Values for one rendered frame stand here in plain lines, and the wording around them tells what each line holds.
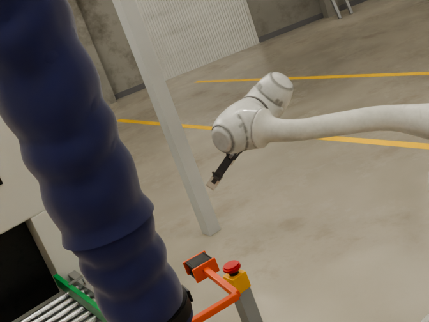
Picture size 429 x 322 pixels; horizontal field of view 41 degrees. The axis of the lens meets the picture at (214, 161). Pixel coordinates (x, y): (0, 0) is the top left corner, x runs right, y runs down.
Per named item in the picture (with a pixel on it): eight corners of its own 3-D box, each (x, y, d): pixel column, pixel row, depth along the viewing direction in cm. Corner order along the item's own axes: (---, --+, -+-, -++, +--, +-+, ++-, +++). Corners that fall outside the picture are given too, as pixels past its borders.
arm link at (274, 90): (251, 98, 168) (228, 116, 159) (276, 59, 158) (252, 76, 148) (280, 122, 167) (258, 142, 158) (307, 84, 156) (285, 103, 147)
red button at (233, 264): (221, 276, 222) (218, 267, 221) (235, 266, 225) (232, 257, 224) (232, 280, 216) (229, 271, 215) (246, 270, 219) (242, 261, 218)
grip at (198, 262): (187, 275, 194) (182, 262, 192) (209, 262, 197) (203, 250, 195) (197, 283, 186) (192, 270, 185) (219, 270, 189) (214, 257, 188)
